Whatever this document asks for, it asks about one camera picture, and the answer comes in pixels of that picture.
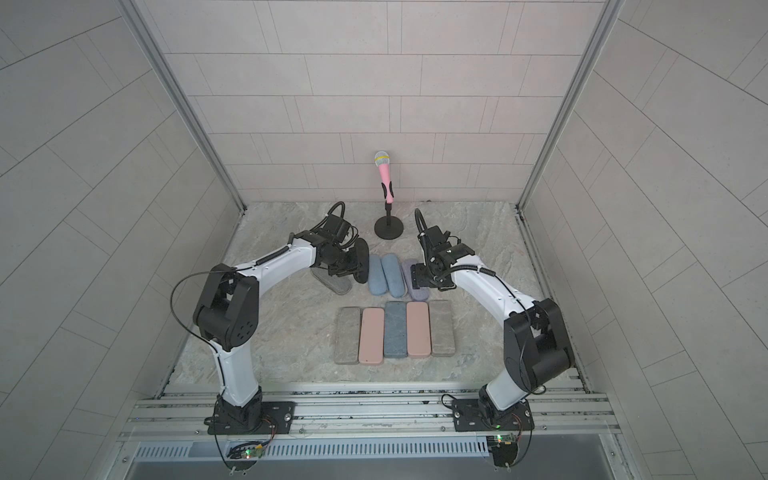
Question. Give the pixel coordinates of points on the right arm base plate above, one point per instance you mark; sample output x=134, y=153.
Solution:
x=474, y=415

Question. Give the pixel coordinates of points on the left circuit board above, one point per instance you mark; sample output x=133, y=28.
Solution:
x=249, y=451

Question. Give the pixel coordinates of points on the pink toy microphone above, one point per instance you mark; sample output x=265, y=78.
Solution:
x=382, y=162

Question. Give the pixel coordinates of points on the mint case yellow glasses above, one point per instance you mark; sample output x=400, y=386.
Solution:
x=347, y=336

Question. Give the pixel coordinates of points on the circuit board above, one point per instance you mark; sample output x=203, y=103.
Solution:
x=249, y=451
x=503, y=450

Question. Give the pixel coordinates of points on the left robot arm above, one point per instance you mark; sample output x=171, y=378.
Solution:
x=227, y=316

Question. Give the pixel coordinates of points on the grey purple glasses case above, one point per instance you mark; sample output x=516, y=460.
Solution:
x=415, y=293

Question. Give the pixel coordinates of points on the pink grey case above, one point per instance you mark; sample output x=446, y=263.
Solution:
x=418, y=329

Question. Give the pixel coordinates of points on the beige case with glasses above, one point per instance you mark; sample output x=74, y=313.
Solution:
x=338, y=285

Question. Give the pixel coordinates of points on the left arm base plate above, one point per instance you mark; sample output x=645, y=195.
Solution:
x=255, y=418

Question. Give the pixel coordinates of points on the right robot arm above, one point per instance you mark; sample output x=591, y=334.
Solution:
x=537, y=346

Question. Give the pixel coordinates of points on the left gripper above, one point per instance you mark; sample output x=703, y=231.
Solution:
x=350, y=268

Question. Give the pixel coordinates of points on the brown black glasses case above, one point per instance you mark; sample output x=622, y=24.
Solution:
x=360, y=252

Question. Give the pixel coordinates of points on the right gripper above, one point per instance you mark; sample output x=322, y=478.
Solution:
x=419, y=277

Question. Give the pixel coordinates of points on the blue case beige lining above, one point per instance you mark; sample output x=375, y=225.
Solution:
x=393, y=275

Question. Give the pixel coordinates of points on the right circuit board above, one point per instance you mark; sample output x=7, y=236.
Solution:
x=503, y=450

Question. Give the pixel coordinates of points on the aluminium mounting rail frame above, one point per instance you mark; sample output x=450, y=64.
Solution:
x=371, y=430

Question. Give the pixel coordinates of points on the clear case pink glasses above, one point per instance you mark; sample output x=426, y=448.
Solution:
x=377, y=282

